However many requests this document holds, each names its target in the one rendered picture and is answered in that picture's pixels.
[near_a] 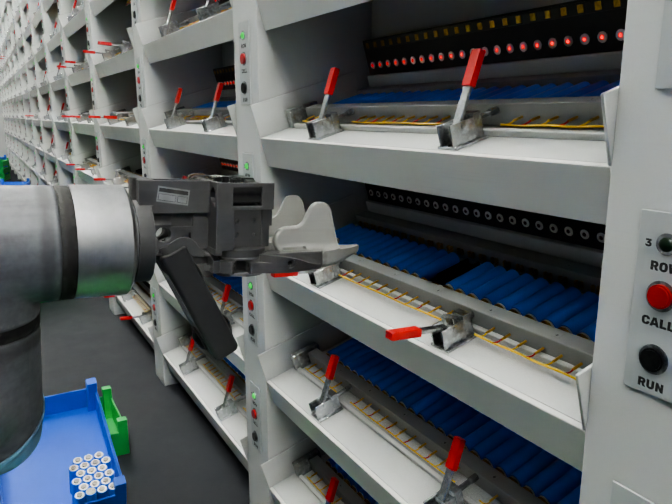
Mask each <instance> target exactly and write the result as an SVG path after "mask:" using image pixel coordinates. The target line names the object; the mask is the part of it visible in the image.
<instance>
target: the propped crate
mask: <svg viewBox="0 0 672 504"><path fill-rule="evenodd" d="M44 398H45V415H44V419H43V423H42V434H41V438H40V441H39V443H38V445H37V447H36V448H35V450H34V451H33V453H32V454H31V455H30V456H29V457H28V458H27V459H26V460H25V461H24V462H23V463H21V464H20V465H19V466H18V467H16V468H15V469H13V470H11V471H9V472H7V473H4V474H2V475H0V504H73V503H72V495H71V494H70V487H69V472H68V468H69V467H70V466H71V465H73V463H72V461H73V459H74V458H75V457H82V458H83V457H84V456H85V455H86V454H92V455H93V456H94V454H95V453H96V452H98V451H102V452H103V453H104V456H109V457H110V458H111V469H113V470H114V471H115V478H113V485H114V489H115V495H111V496H108V497H105V498H101V499H98V500H94V501H91V502H87V503H84V504H127V492H126V480H125V477H124V475H122V473H121V470H120V466H119V463H118V459H117V456H116V453H115V449H114V446H113V442H112V439H111V436H110V432H109V429H108V425H107V422H106V418H105V415H104V412H103V408H102V405H101V401H100V398H99V395H98V392H97V382H96V379H95V378H90V379H86V388H85V389H80V390H75V391H70V392H65V393H60V394H55V395H50V396H45V397H44Z"/></svg>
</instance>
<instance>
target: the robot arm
mask: <svg viewBox="0 0 672 504"><path fill-rule="evenodd" d="M189 177H191V178H190V179H189ZM274 187H275V183H260V182H256V181H255V180H254V178H253V177H248V176H244V175H231V176H221V175H205V174H204V173H192V174H190V175H188V177H187V179H160V178H147V177H128V192H127V190H126V189H125V188H124V187H123V186H121V185H53V186H52V185H0V475H2V474H4V473H7V472H9V471H11V470H13V469H15V468H16V467H18V466H19V465H20V464H21V463H23V462H24V461H25V460H26V459H27V458H28V457H29V456H30V455H31V454H32V453H33V451H34V450H35V448H36V447H37V445H38V443H39V441H40V438H41V434H42V423H43V419H44V415H45V398H44V395H43V392H42V361H41V328H40V302H47V301H58V300H68V299H75V298H87V297H100V296H112V295H125V294H128V293H129V291H130V290H131V289H132V287H133V284H134V282H143V281H150V280H151V278H152V276H153V273H154V269H155V263H157V265H158V267H159V269H160V270H161V272H162V274H163V276H164V278H165V279H166V281H167V283H168V285H169V287H170V288H171V290H172V292H173V294H174V296H175V297H176V299H177V301H178V303H179V305H180V306H181V308H182V310H183V312H184V314H185V315H186V317H187V319H188V321H189V323H190V324H191V326H192V327H191V329H192V330H191V333H192V338H193V340H194V342H195V343H196V344H197V345H198V346H199V347H200V348H202V349H204V350H205V351H206V350H207V351H208V352H209V353H210V354H211V355H212V357H213V358H214V359H215V360H221V359H223V358H225V357H226V356H228V355H229V354H231V353H232V352H234V351H235V350H236V349H237V348H238V344H237V342H236V340H235V338H234V336H233V333H232V325H231V322H230V320H229V319H228V318H227V317H226V316H225V315H224V314H223V313H221V311H220V309H219V307H218V306H217V304H216V302H215V300H214V298H213V296H212V294H211V292H210V290H209V288H208V286H207V285H206V283H205V281H204V279H203V277H202V275H203V276H204V277H210V276H212V275H213V274H216V275H218V276H224V277H249V276H257V275H261V274H263V273H292V272H300V271H306V270H312V269H319V268H321V267H325V266H329V265H333V264H336V263H339V262H342V261H343V260H345V259H347V258H348V257H350V256H351V255H353V254H355V253H356V252H358V250H359V245H358V244H345V245H338V244H339V241H340V238H337V237H336V232H335V227H334V222H333V217H332V211H331V208H330V207H329V205H328V204H326V203H325V202H314V203H312V204H311V205H310V206H309V208H308V210H307V212H306V214H305V209H304V205H303V201H302V199H301V198H300V197H299V196H297V195H289V196H287V197H285V199H284V200H283V202H282V204H281V207H280V209H279V211H278V213H277V215H276V216H275V217H272V209H274ZM255 203H258V204H255ZM160 228H162V232H161V234H160V235H158V236H156V232H157V230H158V229H160ZM269 237H270V238H269Z"/></svg>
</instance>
